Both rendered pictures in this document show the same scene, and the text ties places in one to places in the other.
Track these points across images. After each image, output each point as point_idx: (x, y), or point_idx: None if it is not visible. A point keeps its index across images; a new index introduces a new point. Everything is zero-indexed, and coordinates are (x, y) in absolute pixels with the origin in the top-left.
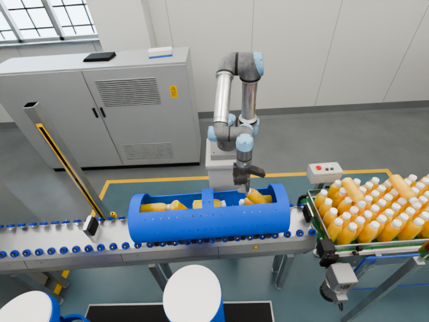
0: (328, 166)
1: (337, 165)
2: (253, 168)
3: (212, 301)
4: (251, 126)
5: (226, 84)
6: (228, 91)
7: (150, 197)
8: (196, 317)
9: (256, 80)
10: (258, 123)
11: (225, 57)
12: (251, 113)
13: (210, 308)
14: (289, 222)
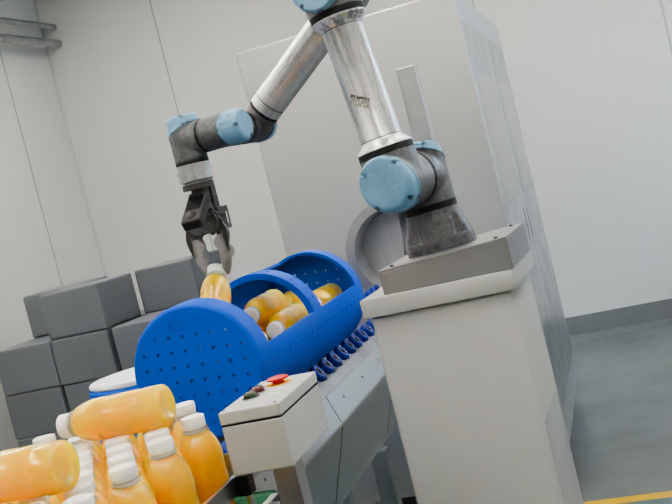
0: (271, 393)
1: (261, 403)
2: (192, 202)
3: (110, 383)
4: (229, 116)
5: (302, 28)
6: (292, 44)
7: (353, 285)
8: (104, 380)
9: (310, 22)
10: (364, 166)
11: None
12: (354, 125)
13: (103, 384)
14: (134, 361)
